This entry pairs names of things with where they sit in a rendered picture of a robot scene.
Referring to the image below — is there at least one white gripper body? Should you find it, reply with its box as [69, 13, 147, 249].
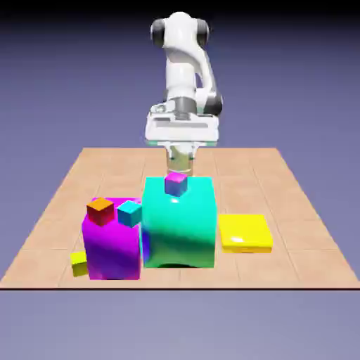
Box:
[144, 111, 220, 148]

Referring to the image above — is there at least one small purple cube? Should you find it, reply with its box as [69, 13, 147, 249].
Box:
[164, 172, 188, 198]

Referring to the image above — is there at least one small cyan cube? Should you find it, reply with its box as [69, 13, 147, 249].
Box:
[117, 200, 143, 229]

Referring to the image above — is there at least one small orange cube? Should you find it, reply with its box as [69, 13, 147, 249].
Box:
[86, 197, 115, 228]

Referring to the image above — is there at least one small yellow cube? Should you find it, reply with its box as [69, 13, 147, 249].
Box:
[70, 250, 89, 278]

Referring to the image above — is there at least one large teal box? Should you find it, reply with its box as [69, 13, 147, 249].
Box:
[141, 176, 218, 269]

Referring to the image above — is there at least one large yellow box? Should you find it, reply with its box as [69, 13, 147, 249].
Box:
[218, 214, 274, 254]

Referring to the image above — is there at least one large magenta box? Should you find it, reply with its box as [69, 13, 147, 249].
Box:
[81, 197, 142, 281]

